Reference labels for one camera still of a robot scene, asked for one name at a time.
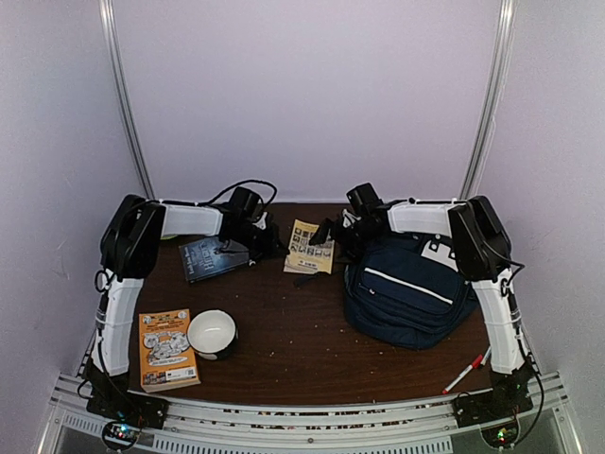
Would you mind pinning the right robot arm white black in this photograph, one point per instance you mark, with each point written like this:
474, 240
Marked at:
481, 250

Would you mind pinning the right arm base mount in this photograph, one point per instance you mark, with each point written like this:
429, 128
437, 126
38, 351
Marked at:
498, 410

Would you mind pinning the orange cartoon paperback book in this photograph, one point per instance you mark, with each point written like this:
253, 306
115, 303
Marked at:
167, 360

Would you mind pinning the yellow picture-grid book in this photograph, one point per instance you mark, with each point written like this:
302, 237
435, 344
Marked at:
304, 258

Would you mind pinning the dark blue cover book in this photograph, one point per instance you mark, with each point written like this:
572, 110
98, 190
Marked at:
210, 257

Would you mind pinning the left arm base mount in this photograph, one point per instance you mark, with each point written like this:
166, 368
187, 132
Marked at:
126, 413

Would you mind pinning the right aluminium corner post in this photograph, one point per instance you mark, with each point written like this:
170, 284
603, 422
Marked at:
495, 88

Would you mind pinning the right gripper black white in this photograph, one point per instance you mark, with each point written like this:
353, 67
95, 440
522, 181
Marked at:
338, 237

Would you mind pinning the navy blue student backpack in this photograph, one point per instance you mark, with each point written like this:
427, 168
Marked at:
406, 290

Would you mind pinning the aluminium corner post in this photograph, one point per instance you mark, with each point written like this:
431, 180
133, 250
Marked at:
495, 88
109, 27

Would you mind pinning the red white marker pen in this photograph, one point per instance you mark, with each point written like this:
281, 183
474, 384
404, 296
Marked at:
468, 369

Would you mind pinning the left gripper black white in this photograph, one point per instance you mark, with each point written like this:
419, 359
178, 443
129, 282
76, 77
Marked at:
270, 248

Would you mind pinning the left aluminium corner post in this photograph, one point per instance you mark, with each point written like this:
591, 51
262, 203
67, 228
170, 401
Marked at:
109, 27

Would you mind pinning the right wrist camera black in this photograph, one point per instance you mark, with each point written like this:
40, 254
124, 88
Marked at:
363, 199

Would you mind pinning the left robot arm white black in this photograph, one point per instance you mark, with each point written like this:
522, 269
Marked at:
130, 245

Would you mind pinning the white black bowl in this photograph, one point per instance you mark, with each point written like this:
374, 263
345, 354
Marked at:
213, 334

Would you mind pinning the black white marker pen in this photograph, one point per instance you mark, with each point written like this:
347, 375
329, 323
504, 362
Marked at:
486, 356

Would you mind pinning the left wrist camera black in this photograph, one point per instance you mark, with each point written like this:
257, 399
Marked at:
244, 203

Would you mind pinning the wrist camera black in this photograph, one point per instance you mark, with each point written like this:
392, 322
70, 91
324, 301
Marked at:
244, 203
363, 199

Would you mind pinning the aluminium front rail frame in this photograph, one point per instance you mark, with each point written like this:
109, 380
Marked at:
427, 425

